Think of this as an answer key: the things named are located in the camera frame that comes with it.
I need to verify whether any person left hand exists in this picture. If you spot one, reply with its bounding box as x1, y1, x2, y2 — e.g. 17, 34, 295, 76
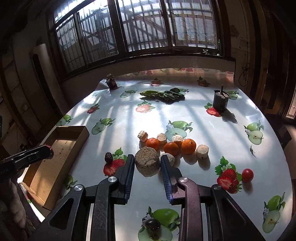
1, 179, 28, 240

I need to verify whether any large beige corn cob piece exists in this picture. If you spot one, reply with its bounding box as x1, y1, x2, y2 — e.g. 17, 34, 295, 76
135, 147, 160, 177

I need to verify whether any green leafy vegetable bunch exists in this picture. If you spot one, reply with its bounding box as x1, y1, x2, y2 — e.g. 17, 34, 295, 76
139, 88, 185, 103

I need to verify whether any red cherry tomato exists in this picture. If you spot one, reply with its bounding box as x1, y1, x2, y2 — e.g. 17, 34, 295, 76
242, 168, 254, 183

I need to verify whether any orange tangerine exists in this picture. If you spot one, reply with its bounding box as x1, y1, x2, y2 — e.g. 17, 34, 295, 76
146, 138, 159, 151
164, 142, 179, 156
181, 138, 196, 155

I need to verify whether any dark red small jar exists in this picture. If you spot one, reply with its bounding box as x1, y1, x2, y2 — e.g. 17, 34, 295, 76
105, 74, 118, 90

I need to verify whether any window with metal bars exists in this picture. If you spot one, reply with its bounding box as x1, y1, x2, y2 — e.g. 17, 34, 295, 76
46, 1, 231, 78

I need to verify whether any white standing air conditioner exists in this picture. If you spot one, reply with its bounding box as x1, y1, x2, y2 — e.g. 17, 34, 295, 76
29, 44, 69, 114

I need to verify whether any dark purple grape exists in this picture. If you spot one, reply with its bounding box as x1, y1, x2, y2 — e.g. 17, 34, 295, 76
144, 218, 161, 232

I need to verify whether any shallow cardboard box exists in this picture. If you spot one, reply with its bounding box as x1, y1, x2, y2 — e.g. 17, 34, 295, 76
22, 126, 89, 210

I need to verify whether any fruit print tablecloth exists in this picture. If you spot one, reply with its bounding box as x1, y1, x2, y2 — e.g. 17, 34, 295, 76
32, 73, 295, 240

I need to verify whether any dark dried jujube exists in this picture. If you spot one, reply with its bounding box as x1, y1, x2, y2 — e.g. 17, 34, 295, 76
104, 152, 113, 164

